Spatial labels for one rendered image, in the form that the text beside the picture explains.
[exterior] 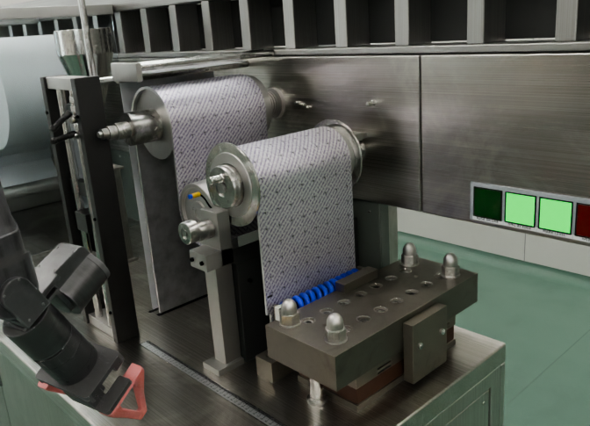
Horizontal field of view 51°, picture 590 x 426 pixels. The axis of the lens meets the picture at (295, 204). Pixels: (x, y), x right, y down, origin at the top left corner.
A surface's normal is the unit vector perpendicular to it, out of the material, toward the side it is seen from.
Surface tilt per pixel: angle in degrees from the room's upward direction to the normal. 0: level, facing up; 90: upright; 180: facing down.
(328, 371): 90
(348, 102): 90
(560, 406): 0
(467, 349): 0
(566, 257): 90
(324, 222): 90
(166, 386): 0
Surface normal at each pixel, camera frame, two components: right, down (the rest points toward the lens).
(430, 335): 0.69, 0.16
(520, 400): -0.07, -0.96
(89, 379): -0.33, -0.70
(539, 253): -0.72, 0.24
